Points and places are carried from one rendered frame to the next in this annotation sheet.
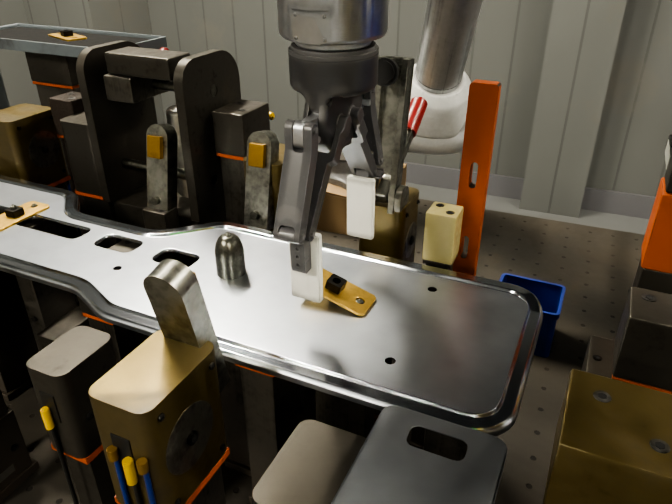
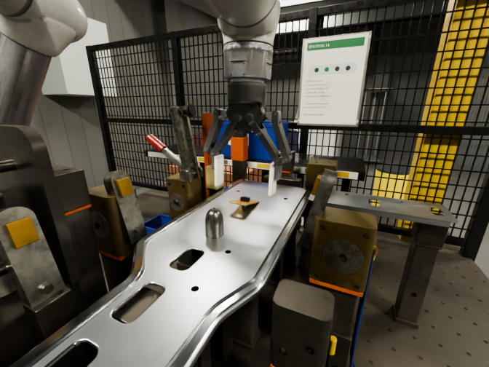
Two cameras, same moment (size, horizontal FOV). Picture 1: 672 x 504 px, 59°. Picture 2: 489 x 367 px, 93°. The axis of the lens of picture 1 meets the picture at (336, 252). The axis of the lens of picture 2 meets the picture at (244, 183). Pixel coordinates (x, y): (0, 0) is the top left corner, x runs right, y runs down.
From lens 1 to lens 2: 0.72 m
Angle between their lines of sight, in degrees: 81
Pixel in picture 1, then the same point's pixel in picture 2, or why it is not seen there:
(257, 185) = (130, 208)
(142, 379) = (355, 217)
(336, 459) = not seen: hidden behind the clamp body
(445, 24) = (19, 121)
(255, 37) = not seen: outside the picture
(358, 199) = (220, 166)
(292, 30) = (265, 72)
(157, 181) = (38, 268)
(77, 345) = (297, 294)
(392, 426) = not seen: hidden behind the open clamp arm
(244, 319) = (264, 226)
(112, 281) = (218, 286)
